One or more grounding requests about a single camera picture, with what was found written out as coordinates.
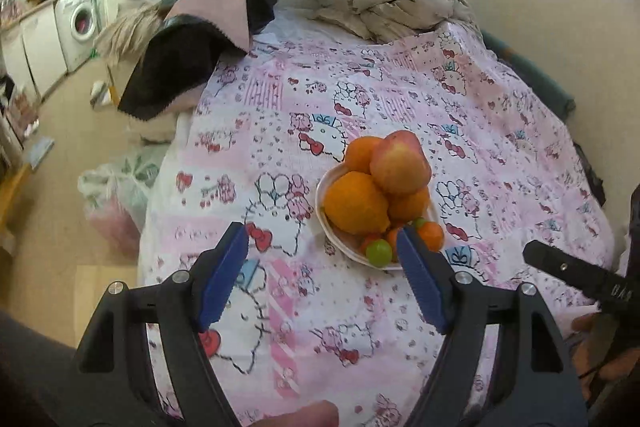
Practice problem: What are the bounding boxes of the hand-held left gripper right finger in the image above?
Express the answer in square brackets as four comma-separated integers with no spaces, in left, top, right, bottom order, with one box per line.
[396,226,590,427]

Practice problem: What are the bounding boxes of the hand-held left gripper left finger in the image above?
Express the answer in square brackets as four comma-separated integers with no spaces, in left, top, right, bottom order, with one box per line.
[74,221,251,427]

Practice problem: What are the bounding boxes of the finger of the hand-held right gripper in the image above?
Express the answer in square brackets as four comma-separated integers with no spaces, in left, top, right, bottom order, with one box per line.
[522,240,635,307]

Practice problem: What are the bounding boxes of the white bowl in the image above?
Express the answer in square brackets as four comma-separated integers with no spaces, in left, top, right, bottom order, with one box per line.
[315,161,446,272]

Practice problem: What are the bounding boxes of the red apple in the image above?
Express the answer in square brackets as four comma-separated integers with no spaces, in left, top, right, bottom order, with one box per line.
[369,130,432,196]

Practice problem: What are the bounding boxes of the person's right hand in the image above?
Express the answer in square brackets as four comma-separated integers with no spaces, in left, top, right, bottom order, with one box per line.
[570,313,640,385]

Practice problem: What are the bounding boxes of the person's left hand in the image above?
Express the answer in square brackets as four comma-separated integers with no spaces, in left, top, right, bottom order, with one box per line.
[248,399,341,427]

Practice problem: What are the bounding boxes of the small orange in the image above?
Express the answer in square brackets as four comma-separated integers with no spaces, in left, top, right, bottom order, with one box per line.
[385,227,404,259]
[416,220,445,253]

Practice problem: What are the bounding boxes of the large orange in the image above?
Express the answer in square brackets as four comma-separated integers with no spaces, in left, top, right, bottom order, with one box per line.
[323,171,391,236]

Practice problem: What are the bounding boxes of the flat cardboard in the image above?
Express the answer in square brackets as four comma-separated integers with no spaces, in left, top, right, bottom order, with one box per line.
[74,264,144,339]

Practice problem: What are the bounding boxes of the white plastic bag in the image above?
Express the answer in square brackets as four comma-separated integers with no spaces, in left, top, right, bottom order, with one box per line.
[77,146,172,259]

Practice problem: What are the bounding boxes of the pink cartoon printed blanket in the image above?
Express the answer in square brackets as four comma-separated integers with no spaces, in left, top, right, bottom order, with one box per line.
[137,7,618,427]

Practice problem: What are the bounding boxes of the teal bed edge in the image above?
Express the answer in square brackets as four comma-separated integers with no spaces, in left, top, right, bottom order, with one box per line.
[479,29,577,118]

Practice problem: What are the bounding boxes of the dark grey cloth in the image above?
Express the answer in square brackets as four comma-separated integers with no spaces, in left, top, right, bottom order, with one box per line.
[0,307,108,427]

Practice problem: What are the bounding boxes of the pink and black cloth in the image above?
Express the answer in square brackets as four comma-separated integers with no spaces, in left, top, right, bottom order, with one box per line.
[117,0,252,121]

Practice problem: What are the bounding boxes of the beige fur trim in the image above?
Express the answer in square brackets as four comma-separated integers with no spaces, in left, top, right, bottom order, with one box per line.
[94,1,172,68]

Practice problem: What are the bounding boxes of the crumpled floral cloth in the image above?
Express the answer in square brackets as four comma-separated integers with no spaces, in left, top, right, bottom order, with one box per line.
[306,0,483,44]

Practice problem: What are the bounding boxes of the white cabinets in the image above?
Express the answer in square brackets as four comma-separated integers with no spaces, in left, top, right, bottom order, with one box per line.
[0,4,69,102]

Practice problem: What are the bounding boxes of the white washing machine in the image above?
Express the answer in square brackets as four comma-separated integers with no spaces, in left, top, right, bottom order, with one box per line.
[54,0,104,74]

